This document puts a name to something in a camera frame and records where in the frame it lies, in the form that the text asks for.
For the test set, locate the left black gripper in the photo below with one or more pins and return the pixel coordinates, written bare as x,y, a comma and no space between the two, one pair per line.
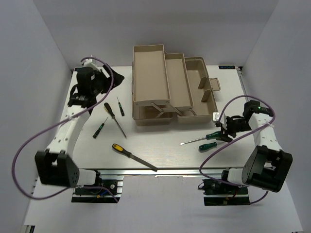
108,81

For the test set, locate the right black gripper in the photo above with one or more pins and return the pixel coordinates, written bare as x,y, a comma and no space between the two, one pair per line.
228,131

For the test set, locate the green screwdriver long shaft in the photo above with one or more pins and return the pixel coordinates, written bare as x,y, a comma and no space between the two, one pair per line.
206,137

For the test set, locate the beige plastic toolbox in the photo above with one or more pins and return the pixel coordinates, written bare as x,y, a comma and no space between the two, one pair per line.
169,85

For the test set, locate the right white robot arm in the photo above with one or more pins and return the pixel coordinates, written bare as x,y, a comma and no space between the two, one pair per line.
268,164

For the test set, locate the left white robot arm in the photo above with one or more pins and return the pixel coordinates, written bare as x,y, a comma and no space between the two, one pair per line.
55,164

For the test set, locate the green screwdriver short shaft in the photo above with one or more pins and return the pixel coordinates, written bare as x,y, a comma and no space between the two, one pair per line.
207,146

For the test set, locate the small precision screwdriver upper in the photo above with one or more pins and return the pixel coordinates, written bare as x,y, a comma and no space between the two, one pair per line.
120,107

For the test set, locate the small green precision screwdriver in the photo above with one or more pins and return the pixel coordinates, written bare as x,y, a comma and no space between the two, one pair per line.
95,135

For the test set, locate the blue label right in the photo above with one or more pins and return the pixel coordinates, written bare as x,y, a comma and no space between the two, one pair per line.
226,67

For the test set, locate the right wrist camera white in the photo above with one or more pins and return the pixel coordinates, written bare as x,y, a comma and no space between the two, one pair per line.
216,119

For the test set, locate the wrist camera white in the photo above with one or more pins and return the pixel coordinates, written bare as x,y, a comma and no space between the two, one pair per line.
90,62
216,119

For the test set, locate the black handled awl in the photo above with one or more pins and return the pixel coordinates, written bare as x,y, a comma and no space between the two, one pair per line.
109,110

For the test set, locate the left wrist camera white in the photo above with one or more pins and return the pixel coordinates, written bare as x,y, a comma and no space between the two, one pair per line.
90,62

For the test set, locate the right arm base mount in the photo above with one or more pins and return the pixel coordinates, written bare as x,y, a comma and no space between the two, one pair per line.
220,194

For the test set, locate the yellow black handled file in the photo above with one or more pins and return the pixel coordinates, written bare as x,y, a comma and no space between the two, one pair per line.
128,154

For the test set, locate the aluminium table edge rail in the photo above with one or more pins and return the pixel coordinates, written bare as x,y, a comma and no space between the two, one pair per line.
115,172

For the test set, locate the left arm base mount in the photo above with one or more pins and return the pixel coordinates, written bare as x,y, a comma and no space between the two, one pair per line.
106,189

